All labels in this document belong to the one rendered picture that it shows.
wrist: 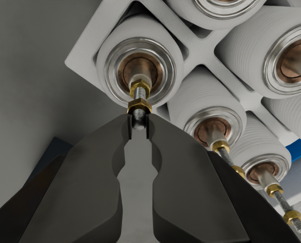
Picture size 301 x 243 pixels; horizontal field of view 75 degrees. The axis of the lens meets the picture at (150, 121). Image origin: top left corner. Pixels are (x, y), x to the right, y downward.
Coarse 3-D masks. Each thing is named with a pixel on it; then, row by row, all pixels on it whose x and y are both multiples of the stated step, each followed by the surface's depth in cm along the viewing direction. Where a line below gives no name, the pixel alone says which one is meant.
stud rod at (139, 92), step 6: (138, 90) 16; (144, 90) 17; (138, 96) 15; (144, 96) 16; (138, 108) 14; (132, 114) 13; (138, 114) 13; (144, 114) 13; (132, 120) 13; (138, 120) 12; (144, 120) 13; (132, 126) 13; (138, 126) 13; (144, 126) 13
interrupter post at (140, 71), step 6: (138, 66) 20; (144, 66) 20; (132, 72) 19; (138, 72) 18; (144, 72) 18; (132, 78) 18; (138, 78) 18; (144, 78) 18; (150, 78) 19; (150, 84) 18
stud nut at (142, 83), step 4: (140, 80) 17; (132, 84) 17; (136, 84) 16; (140, 84) 16; (144, 84) 17; (148, 84) 17; (132, 88) 17; (144, 88) 17; (148, 88) 17; (132, 92) 17; (148, 92) 17; (132, 96) 17; (148, 96) 17
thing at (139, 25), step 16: (128, 16) 31; (144, 16) 27; (112, 32) 20; (128, 32) 19; (144, 32) 19; (160, 32) 19; (112, 48) 19; (176, 48) 20; (96, 64) 21; (176, 64) 20; (176, 80) 21; (112, 96) 22
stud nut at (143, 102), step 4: (136, 100) 14; (140, 100) 13; (144, 100) 14; (128, 104) 14; (132, 104) 13; (136, 104) 13; (140, 104) 13; (144, 104) 13; (148, 104) 14; (128, 108) 13; (132, 108) 13; (136, 108) 13; (140, 108) 14; (144, 108) 13; (148, 108) 13; (128, 112) 14; (132, 112) 14; (148, 112) 14
